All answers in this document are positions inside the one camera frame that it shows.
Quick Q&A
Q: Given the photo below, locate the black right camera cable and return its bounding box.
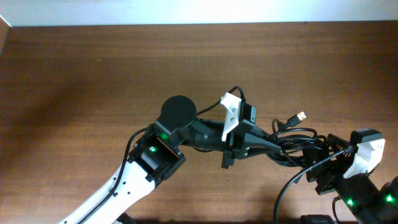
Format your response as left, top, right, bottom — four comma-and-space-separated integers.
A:
272, 146, 355, 224

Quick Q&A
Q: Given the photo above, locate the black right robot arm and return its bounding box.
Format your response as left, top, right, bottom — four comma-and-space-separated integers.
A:
306, 129, 397, 223

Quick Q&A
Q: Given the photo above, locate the black left camera cable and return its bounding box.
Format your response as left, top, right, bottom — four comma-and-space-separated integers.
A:
76, 86, 246, 224

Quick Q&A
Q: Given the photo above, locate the black camera cable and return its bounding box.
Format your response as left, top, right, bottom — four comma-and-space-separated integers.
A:
272, 146, 355, 224
76, 86, 246, 224

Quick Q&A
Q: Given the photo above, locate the black thick USB cable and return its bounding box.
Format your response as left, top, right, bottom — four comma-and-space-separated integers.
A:
266, 111, 330, 167

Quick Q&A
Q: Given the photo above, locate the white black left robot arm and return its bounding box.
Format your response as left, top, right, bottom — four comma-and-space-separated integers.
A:
61, 93, 281, 223

